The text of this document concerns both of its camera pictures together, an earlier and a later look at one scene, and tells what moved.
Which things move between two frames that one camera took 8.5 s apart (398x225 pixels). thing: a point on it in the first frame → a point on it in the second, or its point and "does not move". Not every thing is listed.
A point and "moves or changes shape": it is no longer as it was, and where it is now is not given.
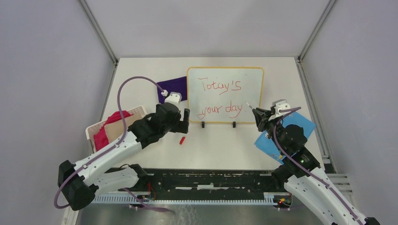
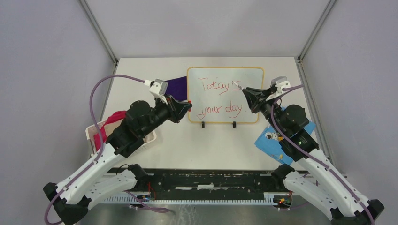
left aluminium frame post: (88, 9) does not move
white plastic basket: (91, 130) does not move
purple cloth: (177, 85) does not move
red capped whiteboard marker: (249, 105) moves or changes shape
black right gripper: (262, 116) → (256, 98)
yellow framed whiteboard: (224, 94) does not move
